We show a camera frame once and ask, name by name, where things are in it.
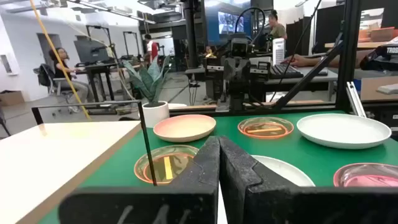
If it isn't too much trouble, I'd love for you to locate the pink opaque plate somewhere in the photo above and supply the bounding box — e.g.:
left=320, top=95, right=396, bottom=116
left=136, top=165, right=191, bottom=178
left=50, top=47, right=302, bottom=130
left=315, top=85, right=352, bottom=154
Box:
left=152, top=114, right=217, bottom=144

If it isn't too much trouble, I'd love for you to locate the yellow cable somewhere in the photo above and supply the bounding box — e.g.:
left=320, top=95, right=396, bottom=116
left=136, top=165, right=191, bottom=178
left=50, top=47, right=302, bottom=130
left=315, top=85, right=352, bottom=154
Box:
left=29, top=0, right=92, bottom=121

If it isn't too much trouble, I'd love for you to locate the black table frame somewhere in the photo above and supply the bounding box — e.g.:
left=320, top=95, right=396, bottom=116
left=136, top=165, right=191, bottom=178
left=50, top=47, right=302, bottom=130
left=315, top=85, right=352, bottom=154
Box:
left=169, top=0, right=398, bottom=125

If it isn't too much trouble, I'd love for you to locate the black partition panel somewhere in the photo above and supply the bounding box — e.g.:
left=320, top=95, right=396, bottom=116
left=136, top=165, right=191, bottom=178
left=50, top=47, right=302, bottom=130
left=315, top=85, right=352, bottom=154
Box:
left=285, top=4, right=346, bottom=55

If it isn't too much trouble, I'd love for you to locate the person's hand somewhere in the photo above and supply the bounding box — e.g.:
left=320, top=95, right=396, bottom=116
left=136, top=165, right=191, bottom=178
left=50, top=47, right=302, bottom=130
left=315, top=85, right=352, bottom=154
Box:
left=281, top=54, right=309, bottom=68

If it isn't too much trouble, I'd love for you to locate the white round plate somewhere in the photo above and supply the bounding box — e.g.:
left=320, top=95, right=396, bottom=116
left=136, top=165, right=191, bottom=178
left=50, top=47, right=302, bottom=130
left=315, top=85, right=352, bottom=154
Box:
left=251, top=154, right=317, bottom=187
left=296, top=113, right=392, bottom=150

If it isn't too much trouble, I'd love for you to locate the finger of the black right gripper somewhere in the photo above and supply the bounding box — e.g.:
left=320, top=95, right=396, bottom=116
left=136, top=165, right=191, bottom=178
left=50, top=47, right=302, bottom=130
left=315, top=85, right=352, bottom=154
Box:
left=238, top=60, right=251, bottom=82
left=223, top=60, right=239, bottom=82

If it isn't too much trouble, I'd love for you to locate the brown cardboard box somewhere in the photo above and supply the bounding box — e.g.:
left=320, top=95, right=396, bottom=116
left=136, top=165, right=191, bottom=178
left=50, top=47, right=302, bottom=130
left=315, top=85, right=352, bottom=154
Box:
left=0, top=90, right=25, bottom=107
left=359, top=27, right=398, bottom=43

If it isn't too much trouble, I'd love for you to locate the black office chair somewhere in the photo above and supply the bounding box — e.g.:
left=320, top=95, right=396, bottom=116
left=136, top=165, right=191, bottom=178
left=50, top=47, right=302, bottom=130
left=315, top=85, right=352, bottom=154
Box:
left=33, top=63, right=81, bottom=116

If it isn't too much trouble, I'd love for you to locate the silver aluminium extrusion bar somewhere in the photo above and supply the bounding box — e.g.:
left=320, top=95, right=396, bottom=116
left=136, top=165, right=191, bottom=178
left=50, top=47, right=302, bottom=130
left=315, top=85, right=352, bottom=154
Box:
left=346, top=81, right=367, bottom=118

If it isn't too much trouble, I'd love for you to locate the computer keyboard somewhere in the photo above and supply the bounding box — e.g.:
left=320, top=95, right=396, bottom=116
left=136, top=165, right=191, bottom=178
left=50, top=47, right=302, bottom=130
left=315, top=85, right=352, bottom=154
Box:
left=269, top=63, right=304, bottom=79

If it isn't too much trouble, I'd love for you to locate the orange transparent plate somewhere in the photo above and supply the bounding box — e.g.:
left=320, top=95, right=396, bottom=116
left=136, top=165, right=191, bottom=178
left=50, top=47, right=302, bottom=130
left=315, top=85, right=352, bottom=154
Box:
left=133, top=144, right=200, bottom=185
left=237, top=116, right=295, bottom=140

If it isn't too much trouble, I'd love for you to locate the pink transparent plate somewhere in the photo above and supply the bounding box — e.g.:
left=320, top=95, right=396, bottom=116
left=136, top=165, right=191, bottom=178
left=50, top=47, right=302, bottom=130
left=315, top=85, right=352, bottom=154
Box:
left=333, top=162, right=398, bottom=188

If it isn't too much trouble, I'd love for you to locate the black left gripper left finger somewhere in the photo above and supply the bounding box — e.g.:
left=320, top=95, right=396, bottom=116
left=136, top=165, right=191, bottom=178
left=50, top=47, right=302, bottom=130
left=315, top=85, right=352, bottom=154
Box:
left=58, top=136, right=221, bottom=224

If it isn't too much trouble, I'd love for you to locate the dark computer monitor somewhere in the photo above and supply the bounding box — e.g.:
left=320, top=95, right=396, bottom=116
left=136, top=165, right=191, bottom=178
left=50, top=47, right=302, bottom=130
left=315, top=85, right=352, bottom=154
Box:
left=73, top=39, right=110, bottom=65

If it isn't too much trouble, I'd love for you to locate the person's forearm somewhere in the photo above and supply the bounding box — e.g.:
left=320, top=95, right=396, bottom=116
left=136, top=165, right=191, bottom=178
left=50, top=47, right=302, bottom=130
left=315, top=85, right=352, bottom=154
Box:
left=306, top=49, right=374, bottom=69

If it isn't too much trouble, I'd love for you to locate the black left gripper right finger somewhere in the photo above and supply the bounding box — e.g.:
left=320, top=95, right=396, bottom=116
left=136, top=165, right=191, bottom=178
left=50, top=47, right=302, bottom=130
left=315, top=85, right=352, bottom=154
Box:
left=220, top=136, right=398, bottom=224

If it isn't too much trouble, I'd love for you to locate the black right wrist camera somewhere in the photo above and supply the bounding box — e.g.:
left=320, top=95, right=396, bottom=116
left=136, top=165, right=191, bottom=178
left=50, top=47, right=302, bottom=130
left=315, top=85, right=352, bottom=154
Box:
left=230, top=37, right=249, bottom=58

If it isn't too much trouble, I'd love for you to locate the white ventilated tower device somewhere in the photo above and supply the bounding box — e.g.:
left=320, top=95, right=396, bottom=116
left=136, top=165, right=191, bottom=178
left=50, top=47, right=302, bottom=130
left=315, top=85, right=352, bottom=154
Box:
left=272, top=37, right=286, bottom=65

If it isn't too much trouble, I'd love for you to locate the black desk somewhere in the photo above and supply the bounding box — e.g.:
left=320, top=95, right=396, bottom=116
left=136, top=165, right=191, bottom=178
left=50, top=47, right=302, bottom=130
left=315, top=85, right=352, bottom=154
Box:
left=76, top=62, right=116, bottom=102

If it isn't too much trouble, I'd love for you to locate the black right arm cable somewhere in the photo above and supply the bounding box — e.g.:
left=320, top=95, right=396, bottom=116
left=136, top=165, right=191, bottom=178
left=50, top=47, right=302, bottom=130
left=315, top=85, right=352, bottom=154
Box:
left=234, top=6, right=267, bottom=44

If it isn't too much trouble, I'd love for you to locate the large blue display screen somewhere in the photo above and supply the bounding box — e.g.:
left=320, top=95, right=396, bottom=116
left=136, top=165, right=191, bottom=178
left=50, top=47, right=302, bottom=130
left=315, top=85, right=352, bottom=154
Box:
left=204, top=0, right=253, bottom=45

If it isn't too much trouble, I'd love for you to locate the snake plant in white pot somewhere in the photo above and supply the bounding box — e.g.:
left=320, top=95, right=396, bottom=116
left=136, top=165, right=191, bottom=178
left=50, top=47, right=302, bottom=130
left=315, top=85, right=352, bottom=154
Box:
left=122, top=55, right=171, bottom=128

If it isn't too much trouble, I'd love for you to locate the grey desk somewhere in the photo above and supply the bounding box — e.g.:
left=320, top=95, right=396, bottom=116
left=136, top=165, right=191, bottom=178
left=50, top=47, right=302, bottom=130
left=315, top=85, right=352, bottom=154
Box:
left=185, top=67, right=339, bottom=102

